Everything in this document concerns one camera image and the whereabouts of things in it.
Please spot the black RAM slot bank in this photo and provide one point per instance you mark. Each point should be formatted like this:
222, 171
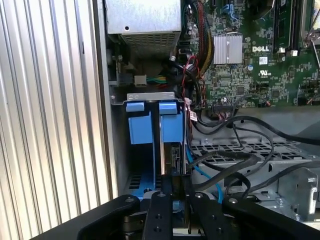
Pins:
287, 25

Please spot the empty blue disk carrier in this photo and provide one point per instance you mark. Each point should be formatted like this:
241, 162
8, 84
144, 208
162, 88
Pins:
140, 130

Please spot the CPU socket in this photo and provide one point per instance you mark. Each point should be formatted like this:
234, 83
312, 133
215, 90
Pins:
307, 20

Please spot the grey metal disk bay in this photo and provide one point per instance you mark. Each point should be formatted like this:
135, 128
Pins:
275, 175

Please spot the silver chipset heatsink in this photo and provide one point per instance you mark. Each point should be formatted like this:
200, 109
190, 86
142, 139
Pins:
221, 50

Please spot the white plastic connector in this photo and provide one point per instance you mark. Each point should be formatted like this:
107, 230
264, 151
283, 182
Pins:
140, 80

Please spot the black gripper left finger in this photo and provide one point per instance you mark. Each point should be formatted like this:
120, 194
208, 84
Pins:
160, 215

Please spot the black cooler block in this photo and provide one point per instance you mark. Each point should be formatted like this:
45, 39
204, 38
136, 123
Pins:
260, 7

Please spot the hard disk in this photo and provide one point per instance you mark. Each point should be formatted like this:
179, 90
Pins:
172, 127

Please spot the green Dell motherboard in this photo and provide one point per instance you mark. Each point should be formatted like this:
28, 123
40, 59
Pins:
275, 82

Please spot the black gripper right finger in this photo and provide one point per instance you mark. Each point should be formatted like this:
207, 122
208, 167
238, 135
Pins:
207, 220

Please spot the grey open PC case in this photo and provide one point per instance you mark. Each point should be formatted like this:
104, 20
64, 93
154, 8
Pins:
110, 125

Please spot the silver power supply unit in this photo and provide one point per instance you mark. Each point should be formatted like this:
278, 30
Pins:
142, 15

